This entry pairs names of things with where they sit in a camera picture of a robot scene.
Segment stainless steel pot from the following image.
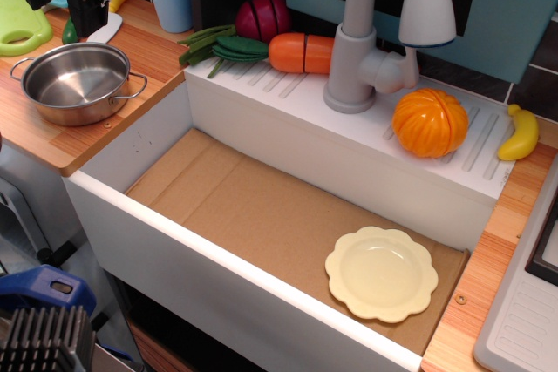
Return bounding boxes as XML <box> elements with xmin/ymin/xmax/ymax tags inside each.
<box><xmin>10</xmin><ymin>42</ymin><xmax>148</xmax><ymax>126</ymax></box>

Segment white toy sink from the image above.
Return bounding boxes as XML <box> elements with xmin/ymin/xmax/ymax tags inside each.
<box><xmin>65</xmin><ymin>64</ymin><xmax>513</xmax><ymax>371</ymax></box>

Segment green toy vegetable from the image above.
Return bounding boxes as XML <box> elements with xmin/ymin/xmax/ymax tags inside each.
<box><xmin>62</xmin><ymin>17</ymin><xmax>79</xmax><ymax>44</ymax></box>

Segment green cutting board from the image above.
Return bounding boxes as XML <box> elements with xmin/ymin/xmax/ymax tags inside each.
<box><xmin>1</xmin><ymin>0</ymin><xmax>53</xmax><ymax>57</ymax></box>

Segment green felt bean pods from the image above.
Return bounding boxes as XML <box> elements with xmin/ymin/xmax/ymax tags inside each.
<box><xmin>178</xmin><ymin>24</ymin><xmax>269</xmax><ymax>78</ymax></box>

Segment red toy onion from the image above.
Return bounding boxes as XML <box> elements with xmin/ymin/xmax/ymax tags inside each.
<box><xmin>235</xmin><ymin>0</ymin><xmax>292</xmax><ymax>44</ymax></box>

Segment orange toy carrot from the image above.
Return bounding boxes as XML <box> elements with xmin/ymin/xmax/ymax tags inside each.
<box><xmin>269</xmin><ymin>32</ymin><xmax>334</xmax><ymax>74</ymax></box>

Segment grey toy faucet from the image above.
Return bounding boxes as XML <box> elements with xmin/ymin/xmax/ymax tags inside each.
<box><xmin>323</xmin><ymin>0</ymin><xmax>457</xmax><ymax>114</ymax></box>

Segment blue clamp with heatsink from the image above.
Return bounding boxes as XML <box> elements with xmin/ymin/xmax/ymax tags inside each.
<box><xmin>1</xmin><ymin>265</ymin><xmax>97</xmax><ymax>371</ymax></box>

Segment orange toy pumpkin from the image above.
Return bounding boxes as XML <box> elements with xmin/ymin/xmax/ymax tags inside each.
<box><xmin>391</xmin><ymin>88</ymin><xmax>469</xmax><ymax>158</ymax></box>

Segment pale yellow scalloped plate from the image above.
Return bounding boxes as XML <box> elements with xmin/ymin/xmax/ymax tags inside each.
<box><xmin>324</xmin><ymin>227</ymin><xmax>439</xmax><ymax>324</ymax></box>

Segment yellow toy banana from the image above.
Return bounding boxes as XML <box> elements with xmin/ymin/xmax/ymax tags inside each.
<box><xmin>497</xmin><ymin>104</ymin><xmax>539</xmax><ymax>161</ymax></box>

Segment white toy stove top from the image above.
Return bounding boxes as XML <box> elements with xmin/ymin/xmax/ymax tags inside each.
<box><xmin>473</xmin><ymin>162</ymin><xmax>557</xmax><ymax>371</ymax></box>

